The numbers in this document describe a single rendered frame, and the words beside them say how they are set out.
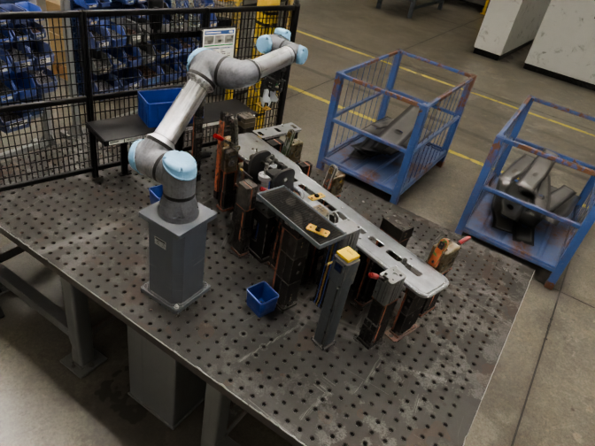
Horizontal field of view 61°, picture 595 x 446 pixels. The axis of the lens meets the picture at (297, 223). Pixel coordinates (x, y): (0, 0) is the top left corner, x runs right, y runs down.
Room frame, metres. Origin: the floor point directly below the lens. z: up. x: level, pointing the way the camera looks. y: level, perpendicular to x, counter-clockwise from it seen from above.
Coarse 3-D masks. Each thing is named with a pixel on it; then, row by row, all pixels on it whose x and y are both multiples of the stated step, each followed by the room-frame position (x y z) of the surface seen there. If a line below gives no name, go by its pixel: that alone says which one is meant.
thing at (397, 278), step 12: (396, 276) 1.44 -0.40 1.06; (384, 288) 1.40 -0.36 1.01; (396, 288) 1.41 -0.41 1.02; (384, 300) 1.39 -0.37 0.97; (396, 300) 1.44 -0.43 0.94; (372, 312) 1.42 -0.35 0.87; (384, 312) 1.41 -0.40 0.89; (372, 324) 1.40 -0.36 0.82; (384, 324) 1.43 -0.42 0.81; (360, 336) 1.42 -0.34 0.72; (372, 336) 1.39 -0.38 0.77
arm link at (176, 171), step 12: (168, 156) 1.50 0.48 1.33; (180, 156) 1.52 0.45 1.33; (156, 168) 1.48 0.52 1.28; (168, 168) 1.45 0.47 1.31; (180, 168) 1.45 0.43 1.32; (192, 168) 1.48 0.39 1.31; (156, 180) 1.48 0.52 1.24; (168, 180) 1.45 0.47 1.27; (180, 180) 1.44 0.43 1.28; (192, 180) 1.48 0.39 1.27; (168, 192) 1.45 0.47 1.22; (180, 192) 1.44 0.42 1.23; (192, 192) 1.48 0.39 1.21
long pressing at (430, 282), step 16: (240, 144) 2.31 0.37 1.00; (256, 144) 2.35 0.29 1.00; (288, 160) 2.25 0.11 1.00; (304, 176) 2.12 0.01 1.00; (304, 192) 1.98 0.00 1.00; (336, 208) 1.90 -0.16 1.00; (368, 224) 1.82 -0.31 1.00; (368, 240) 1.71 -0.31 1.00; (384, 240) 1.73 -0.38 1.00; (368, 256) 1.61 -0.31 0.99; (384, 256) 1.62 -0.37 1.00; (400, 256) 1.64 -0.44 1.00; (416, 256) 1.67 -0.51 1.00; (432, 272) 1.58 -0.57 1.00; (416, 288) 1.45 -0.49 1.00; (432, 288) 1.48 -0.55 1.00
